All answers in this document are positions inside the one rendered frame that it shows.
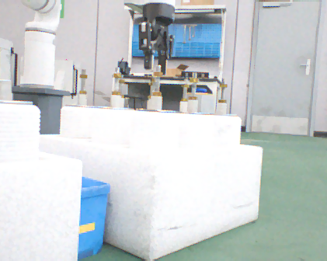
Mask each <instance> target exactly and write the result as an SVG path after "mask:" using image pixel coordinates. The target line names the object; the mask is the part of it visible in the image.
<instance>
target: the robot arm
mask: <svg viewBox="0 0 327 261"><path fill-rule="evenodd" d="M20 1H21V2H22V3H23V4H24V5H25V6H26V7H27V8H30V9H33V10H35V11H36V13H35V18H34V21H32V22H28V23H26V25H25V47H24V57H21V79H20V87H36V88H46V89H53V88H54V72H55V47H56V31H57V28H58V27H59V19H60V13H61V0H20ZM124 4H125V6H127V7H129V8H131V9H132V10H134V11H135V12H139V13H142V14H143V15H142V19H143V21H144V23H139V50H142V51H143V54H144V71H145V72H153V68H154V59H155V56H154V55H153V54H154V53H155V50H156V51H157V52H158V59H159V60H158V65H160V66H161V72H162V75H166V74H167V60H168V59H169V58H172V52H173V42H174V35H173V34H171V35H170V34H169V24H172V23H173V22H174V19H175V0H124ZM161 50H162V52H161Z"/></svg>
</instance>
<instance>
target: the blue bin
mask: <svg viewBox="0 0 327 261"><path fill-rule="evenodd" d="M110 189H111V185H110V184H109V183H105V182H103V181H99V180H97V179H90V178H88V177H84V176H82V184H81V205H80V217H79V228H78V259H77V260H80V259H84V258H86V257H88V256H92V255H95V254H97V253H100V252H102V250H103V235H104V224H105V219H106V204H107V194H108V193H110Z"/></svg>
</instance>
